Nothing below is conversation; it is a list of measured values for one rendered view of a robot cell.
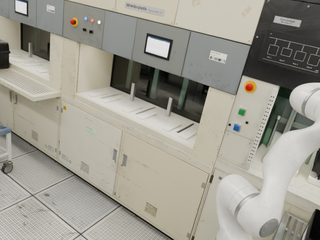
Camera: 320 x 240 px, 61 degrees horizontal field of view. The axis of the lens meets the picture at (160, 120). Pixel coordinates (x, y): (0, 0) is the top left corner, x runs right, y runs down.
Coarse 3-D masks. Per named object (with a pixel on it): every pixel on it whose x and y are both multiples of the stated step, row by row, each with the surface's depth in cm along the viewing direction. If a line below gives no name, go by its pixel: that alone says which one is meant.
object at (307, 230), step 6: (318, 210) 129; (312, 216) 126; (318, 216) 129; (312, 222) 119; (318, 222) 130; (306, 228) 129; (312, 228) 132; (318, 228) 130; (306, 234) 118; (312, 234) 133; (318, 234) 131
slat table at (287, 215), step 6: (282, 216) 151; (288, 216) 148; (294, 216) 149; (282, 222) 142; (294, 222) 148; (300, 222) 145; (306, 222) 146; (282, 228) 138; (288, 228) 139; (276, 234) 133; (282, 234) 134; (288, 234) 135; (294, 234) 135; (300, 234) 136
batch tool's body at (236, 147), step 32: (288, 0) 130; (256, 32) 141; (288, 32) 133; (256, 64) 145; (256, 96) 149; (288, 96) 186; (256, 128) 153; (224, 160) 169; (256, 160) 177; (288, 192) 151; (288, 224) 155
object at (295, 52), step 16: (272, 32) 137; (272, 48) 139; (288, 48) 135; (304, 48) 131; (272, 64) 140; (288, 64) 136; (304, 64) 132; (288, 112) 226; (288, 128) 223; (256, 144) 155
